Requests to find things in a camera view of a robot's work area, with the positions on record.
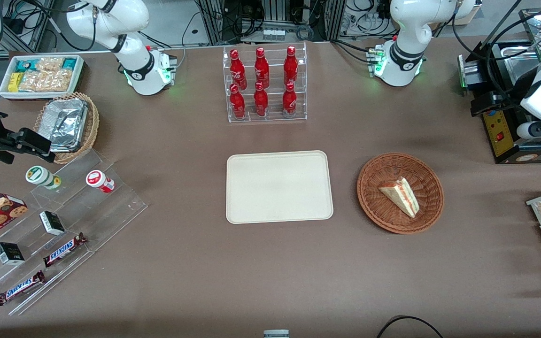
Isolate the aluminium foil container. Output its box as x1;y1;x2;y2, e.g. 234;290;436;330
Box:
39;98;88;153

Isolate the clear acrylic bottle rack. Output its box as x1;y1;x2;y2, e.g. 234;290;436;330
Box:
223;42;308;124

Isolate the steel warmer pan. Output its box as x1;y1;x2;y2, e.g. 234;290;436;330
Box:
501;45;541;85

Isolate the green lid cup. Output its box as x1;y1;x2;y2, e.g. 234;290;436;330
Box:
25;165;62;191

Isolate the small black box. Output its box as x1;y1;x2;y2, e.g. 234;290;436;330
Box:
39;210;66;237
0;242;26;266

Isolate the white plastic snack bin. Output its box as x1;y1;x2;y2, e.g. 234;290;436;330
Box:
0;54;86;102

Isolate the clear acrylic stepped display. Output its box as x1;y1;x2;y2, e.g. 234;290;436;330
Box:
0;149;148;316

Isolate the brown wicker basket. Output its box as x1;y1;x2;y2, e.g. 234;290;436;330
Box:
356;152;445;235

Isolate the black cable loop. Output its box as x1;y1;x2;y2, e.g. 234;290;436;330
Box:
376;315;445;338

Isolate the beige plastic tray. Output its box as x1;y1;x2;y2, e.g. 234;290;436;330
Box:
226;150;334;225

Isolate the red lid cup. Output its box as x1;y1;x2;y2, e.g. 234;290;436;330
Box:
85;169;116;194

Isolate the light wicker basket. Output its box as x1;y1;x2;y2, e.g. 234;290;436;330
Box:
33;92;100;165

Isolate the large clear cracker bag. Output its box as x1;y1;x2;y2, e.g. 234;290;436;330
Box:
18;69;73;93

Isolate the black hot food warmer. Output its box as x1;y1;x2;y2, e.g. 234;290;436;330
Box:
457;7;541;165

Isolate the triangular sandwich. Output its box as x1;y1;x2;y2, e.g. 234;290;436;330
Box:
378;177;420;219

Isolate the snickers chocolate bar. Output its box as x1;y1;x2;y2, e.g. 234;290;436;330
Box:
0;269;46;307
42;232;88;269

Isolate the red cola bottle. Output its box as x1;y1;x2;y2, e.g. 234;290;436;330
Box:
282;82;298;118
283;46;299;86
254;47;271;89
229;84;246;119
253;82;269;117
229;49;248;90

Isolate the small clear cracker bag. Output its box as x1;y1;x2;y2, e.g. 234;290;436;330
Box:
35;57;65;72

